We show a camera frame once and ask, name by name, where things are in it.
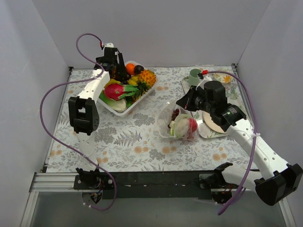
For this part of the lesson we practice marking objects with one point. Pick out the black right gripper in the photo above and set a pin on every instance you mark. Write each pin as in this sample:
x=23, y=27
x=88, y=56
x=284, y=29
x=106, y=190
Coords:
x=187, y=100

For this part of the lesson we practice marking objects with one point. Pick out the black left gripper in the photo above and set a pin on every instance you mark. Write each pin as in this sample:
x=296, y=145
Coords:
x=119, y=68

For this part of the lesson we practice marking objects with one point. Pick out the dark mangosteen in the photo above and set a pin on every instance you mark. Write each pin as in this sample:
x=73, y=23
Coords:
x=113, y=72

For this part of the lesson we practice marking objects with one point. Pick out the red apple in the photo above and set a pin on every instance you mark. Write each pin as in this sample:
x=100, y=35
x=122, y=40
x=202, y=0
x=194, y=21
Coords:
x=192, y=125

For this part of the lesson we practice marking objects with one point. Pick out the dark purple grape bunch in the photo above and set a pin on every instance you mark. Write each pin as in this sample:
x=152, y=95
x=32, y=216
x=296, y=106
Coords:
x=173, y=117

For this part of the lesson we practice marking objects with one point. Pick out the clear zip top bag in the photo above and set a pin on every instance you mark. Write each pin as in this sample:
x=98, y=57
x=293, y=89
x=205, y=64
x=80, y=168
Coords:
x=164, y=119

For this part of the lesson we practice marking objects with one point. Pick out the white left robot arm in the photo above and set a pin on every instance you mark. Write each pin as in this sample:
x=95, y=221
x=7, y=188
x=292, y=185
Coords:
x=84, y=119

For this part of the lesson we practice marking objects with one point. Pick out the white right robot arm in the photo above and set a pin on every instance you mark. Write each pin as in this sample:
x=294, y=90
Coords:
x=275, y=178

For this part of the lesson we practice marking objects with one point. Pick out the orange fruit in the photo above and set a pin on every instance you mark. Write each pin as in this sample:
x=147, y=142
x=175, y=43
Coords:
x=130, y=68

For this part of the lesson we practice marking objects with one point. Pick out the pink plate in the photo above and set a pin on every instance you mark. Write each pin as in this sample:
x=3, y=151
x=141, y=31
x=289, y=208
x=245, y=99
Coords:
x=210, y=123

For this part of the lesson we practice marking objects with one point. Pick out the green cup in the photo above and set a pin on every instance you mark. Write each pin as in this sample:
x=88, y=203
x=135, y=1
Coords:
x=193, y=78

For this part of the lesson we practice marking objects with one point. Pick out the yellow banana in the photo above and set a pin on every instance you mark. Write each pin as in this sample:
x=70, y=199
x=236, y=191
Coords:
x=112, y=81

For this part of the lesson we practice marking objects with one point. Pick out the dark plum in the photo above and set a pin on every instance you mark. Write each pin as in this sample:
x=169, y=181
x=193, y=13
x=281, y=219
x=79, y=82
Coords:
x=138, y=69

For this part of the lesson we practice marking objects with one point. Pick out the small yellow fruits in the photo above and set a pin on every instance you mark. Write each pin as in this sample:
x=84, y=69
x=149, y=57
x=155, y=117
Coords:
x=134, y=80

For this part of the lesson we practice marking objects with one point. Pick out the pink dragon fruit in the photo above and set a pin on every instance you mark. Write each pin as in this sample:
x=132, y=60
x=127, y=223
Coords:
x=118, y=91

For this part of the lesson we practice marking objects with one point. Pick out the floral bowl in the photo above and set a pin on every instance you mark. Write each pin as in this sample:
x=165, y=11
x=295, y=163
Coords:
x=224, y=78

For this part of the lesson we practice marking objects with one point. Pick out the orange pineapple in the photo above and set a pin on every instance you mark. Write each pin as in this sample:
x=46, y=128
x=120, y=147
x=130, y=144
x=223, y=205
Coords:
x=146, y=80

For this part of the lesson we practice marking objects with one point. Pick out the pale cabbage wedge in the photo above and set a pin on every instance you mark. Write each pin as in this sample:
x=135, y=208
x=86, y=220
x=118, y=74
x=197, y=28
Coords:
x=116, y=105

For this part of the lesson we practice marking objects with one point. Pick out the white fruit basket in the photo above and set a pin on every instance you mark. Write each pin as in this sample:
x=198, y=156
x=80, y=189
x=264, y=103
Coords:
x=130, y=100

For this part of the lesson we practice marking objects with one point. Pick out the floral tablecloth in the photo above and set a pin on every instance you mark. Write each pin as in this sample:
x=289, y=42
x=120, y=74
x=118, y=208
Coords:
x=132, y=143

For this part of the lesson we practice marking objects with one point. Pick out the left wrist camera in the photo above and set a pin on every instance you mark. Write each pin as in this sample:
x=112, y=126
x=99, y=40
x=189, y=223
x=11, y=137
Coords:
x=107, y=45

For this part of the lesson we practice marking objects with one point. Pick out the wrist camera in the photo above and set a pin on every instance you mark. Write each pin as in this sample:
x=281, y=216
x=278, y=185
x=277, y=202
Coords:
x=204, y=77
x=107, y=45

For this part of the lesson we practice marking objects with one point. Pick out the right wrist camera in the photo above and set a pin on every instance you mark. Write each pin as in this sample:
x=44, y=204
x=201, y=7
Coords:
x=204, y=77

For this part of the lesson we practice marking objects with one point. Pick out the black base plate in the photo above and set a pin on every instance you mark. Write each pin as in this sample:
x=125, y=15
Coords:
x=162, y=184

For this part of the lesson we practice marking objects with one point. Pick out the aluminium frame rail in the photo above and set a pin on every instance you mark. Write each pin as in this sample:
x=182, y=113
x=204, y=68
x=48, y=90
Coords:
x=53, y=182

